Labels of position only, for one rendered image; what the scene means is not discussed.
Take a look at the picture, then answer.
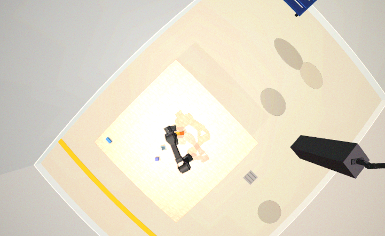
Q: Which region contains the blue rectangular block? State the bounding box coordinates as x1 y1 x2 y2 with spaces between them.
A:
105 137 112 144

